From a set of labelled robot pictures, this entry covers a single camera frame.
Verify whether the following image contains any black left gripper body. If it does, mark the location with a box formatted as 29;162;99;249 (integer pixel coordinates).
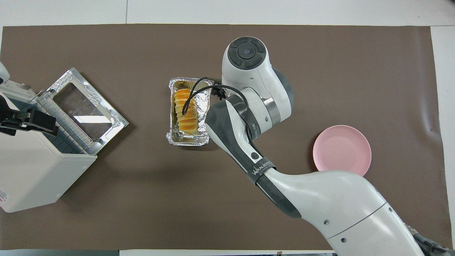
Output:
0;94;29;137

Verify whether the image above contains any golden ridged bread loaf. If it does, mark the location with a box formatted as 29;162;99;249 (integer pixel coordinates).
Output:
173;89;199;135

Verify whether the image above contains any aluminium foil tray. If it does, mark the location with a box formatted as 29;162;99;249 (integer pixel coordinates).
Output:
166;78;214;146

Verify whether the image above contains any silver glass oven door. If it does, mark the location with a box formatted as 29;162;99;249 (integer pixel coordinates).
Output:
46;67;129;156

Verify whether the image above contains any white toaster oven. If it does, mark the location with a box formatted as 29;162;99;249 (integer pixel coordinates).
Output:
0;80;97;213

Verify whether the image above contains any brown table mat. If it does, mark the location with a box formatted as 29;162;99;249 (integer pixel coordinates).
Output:
0;24;454;250

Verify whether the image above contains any pink round plate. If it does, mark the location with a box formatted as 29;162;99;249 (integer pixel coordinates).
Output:
312;125;372;177

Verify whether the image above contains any metal wire oven rack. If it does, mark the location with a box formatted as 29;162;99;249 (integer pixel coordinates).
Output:
36;90;98;156

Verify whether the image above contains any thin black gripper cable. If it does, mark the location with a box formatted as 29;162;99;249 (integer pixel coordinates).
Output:
182;76;262;157

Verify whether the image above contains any grey arm base cable conduit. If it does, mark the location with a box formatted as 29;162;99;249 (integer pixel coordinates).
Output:
409;224;453;256

